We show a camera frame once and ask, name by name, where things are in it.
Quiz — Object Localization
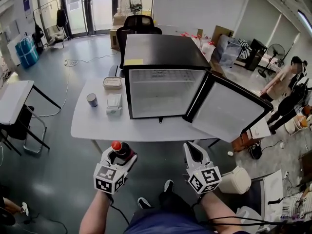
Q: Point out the black metal frame chair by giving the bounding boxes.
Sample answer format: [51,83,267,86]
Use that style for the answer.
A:
[0,105,47,155]

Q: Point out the person's shoe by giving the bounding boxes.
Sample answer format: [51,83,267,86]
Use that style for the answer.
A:
[137,197,153,210]
[163,179,175,193]

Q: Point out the brown wooden planks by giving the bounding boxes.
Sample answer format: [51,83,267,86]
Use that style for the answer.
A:
[209,57,228,79]

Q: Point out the white extension cable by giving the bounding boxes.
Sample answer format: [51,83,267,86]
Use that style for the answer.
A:
[31,54,120,118]

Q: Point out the blue wrapped bundle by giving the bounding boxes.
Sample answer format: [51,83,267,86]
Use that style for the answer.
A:
[15,35,39,69]

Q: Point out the black cabinet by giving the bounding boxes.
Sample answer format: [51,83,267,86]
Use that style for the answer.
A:
[243,38,268,72]

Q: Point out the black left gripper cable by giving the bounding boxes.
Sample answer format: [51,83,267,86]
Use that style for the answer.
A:
[109,198,130,227]

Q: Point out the person's dark blue trousers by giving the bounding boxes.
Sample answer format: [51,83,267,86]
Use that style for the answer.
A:
[123,191,246,234]

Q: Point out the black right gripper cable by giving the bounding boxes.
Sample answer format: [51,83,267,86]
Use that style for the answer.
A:
[192,202,290,228]

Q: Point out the person's left shoe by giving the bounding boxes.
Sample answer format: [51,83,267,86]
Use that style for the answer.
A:
[137,197,153,210]

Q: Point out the red-capped dark bottle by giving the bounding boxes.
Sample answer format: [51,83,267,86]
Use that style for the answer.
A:
[108,141,134,165]

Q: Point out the black mini fridge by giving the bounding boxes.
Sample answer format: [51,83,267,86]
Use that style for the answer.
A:
[123,34,274,143]

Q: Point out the clear plastic storage bag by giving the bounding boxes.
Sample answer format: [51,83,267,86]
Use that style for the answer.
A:
[216,34,241,68]

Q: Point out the blue grey can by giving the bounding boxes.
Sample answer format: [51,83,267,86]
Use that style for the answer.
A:
[86,93,98,108]

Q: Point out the black white striped bag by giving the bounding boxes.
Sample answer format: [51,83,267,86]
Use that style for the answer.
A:
[237,38,253,60]

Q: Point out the large round floor fan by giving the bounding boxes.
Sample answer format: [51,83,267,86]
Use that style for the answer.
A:
[119,0,143,17]

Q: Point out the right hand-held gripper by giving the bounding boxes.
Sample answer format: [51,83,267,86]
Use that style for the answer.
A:
[183,141,223,195]

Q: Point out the flat brown cardboard sheet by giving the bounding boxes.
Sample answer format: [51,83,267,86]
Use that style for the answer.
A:
[211,25,235,43]

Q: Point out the black standing pedestal fan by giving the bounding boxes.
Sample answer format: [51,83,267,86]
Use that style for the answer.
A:
[257,43,286,78]

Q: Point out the person's left forearm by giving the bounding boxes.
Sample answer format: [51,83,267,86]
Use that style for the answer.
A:
[78,191,115,234]

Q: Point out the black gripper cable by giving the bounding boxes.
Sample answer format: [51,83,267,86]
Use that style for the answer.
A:
[109,198,130,227]
[192,202,290,228]

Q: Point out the black hanging garment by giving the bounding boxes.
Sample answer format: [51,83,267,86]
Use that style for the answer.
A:
[56,8,68,28]

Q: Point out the person's right forearm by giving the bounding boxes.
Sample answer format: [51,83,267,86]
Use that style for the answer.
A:
[199,191,252,234]

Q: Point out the brown cardboard box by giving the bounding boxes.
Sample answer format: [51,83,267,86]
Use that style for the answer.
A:
[110,29,122,50]

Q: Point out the white panel chair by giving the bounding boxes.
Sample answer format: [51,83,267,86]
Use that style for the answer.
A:
[250,169,285,216]

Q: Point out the brown wooden crate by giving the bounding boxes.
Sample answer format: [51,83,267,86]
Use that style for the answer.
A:
[231,130,262,154]

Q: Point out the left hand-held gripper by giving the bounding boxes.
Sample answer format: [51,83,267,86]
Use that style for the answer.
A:
[93,148,138,195]

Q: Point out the person's right shoe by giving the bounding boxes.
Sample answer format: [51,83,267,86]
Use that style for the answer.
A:
[163,179,175,193]

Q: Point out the black mesh office chair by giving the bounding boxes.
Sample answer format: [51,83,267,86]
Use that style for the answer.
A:
[108,15,163,78]

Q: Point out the beige lidded food container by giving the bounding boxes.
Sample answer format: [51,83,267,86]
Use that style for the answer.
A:
[102,76,123,90]

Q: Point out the white folding side table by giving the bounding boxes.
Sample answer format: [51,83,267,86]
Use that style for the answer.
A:
[0,79,61,156]

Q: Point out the white wet wipes pack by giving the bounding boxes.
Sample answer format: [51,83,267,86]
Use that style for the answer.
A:
[105,93,123,116]

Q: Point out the metal clothes rack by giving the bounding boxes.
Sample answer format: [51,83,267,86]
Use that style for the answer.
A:
[32,0,64,49]

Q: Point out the glass doors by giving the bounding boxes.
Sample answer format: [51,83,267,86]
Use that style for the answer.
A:
[58,0,120,38]

